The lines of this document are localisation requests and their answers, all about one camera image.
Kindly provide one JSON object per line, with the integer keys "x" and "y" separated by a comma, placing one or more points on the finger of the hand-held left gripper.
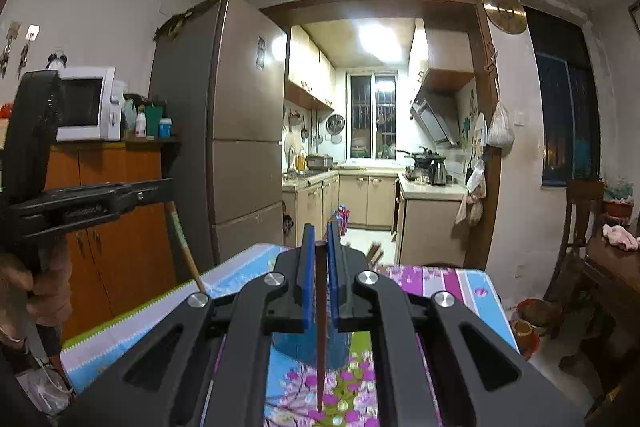
{"x": 100, "y": 204}

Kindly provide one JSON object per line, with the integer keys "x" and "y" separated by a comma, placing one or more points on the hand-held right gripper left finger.
{"x": 307, "y": 279}

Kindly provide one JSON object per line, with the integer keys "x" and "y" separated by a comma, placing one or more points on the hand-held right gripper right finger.
{"x": 334, "y": 279}

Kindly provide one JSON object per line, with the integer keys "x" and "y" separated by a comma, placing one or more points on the wooden chopstick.
{"x": 375, "y": 255}
{"x": 187, "y": 252}
{"x": 320, "y": 357}

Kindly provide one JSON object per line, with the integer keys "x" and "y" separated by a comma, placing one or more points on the blue slotted utensil holder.
{"x": 295, "y": 349}

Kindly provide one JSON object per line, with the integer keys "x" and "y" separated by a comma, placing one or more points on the person's left hand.
{"x": 52, "y": 297}

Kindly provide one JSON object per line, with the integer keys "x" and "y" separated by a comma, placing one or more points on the orange wooden cabinet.
{"x": 125, "y": 217}

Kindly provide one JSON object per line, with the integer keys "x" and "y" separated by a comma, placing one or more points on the colourful snack bag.
{"x": 343, "y": 221}

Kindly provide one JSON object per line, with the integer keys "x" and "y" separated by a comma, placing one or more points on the white microwave oven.
{"x": 85, "y": 104}

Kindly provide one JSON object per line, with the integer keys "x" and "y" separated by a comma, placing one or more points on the small white toy figure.
{"x": 57, "y": 60}

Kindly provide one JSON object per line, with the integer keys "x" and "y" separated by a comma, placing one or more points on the beige lower kitchen cabinets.
{"x": 350, "y": 197}

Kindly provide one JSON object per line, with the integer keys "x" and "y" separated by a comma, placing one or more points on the beige kitchen cabinets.
{"x": 310, "y": 67}
{"x": 350, "y": 197}

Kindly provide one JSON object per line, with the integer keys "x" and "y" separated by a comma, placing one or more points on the translucent plastic container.
{"x": 129, "y": 117}

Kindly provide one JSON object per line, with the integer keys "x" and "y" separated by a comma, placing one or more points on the blue lidded jar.
{"x": 165, "y": 129}

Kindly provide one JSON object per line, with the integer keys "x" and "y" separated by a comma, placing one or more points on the beige kitchen counter unit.
{"x": 430, "y": 227}

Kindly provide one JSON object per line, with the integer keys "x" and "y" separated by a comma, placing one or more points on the yellow oil bottle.
{"x": 300, "y": 162}

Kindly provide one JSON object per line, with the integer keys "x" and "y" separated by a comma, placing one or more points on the silver countertop cooker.
{"x": 320, "y": 162}

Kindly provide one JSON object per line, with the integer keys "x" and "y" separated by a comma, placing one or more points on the floral tablecloth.
{"x": 150, "y": 322}

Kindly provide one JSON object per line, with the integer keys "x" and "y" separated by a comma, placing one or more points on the black wok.
{"x": 420, "y": 157}

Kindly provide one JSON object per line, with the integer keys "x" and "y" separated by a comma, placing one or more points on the steel electric kettle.
{"x": 438, "y": 172}

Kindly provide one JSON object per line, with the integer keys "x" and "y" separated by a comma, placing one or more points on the hanging metal strainer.
{"x": 335, "y": 127}

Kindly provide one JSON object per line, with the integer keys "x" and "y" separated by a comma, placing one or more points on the silver refrigerator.
{"x": 240, "y": 132}

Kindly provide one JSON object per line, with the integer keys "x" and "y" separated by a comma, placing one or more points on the hanging kitchen cloths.
{"x": 472, "y": 197}

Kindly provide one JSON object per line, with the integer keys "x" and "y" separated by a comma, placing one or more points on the kitchen window with bars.
{"x": 372, "y": 114}

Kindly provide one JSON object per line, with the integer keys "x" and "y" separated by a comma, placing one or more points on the steel range hood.
{"x": 435, "y": 117}

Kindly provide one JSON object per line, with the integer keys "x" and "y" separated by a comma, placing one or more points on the clear plastic bag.
{"x": 47, "y": 389}

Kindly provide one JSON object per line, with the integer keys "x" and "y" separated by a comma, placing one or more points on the green cloth on refrigerator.
{"x": 195, "y": 14}

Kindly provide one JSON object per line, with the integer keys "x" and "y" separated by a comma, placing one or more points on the orange flower pot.
{"x": 532, "y": 322}

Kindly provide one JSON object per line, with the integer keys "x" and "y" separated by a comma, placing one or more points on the beige upper kitchen cabinets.
{"x": 310, "y": 67}

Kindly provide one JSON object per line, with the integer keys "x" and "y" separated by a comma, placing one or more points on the dark refrigerator sticker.
{"x": 260, "y": 53}

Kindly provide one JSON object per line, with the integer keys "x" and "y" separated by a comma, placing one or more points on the white hanging plastic bag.
{"x": 501, "y": 129}

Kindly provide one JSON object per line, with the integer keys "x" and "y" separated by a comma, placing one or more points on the ceiling light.
{"x": 381, "y": 38}

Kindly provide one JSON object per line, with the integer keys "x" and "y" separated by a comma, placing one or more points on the wooden upper kitchen cabinet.
{"x": 442, "y": 57}

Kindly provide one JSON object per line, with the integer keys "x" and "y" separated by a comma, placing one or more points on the wooden chair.
{"x": 580, "y": 227}

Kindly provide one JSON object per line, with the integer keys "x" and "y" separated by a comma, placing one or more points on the dark wooden side table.
{"x": 610, "y": 287}

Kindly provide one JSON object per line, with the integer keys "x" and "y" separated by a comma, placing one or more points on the dark window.
{"x": 562, "y": 107}

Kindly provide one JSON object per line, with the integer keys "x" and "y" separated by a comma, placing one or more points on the pink cloth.
{"x": 620, "y": 237}

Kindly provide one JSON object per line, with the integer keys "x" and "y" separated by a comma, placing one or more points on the potted plant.
{"x": 618, "y": 199}

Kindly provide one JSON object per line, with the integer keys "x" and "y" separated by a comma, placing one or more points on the wall hook with keys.
{"x": 11, "y": 39}
{"x": 30, "y": 39}

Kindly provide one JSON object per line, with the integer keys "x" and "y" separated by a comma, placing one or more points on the wooden door frame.
{"x": 487, "y": 157}

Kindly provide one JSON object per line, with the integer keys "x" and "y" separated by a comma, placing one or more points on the white light switch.
{"x": 520, "y": 118}

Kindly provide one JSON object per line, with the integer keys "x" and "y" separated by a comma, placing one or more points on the gold wall clock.
{"x": 505, "y": 11}

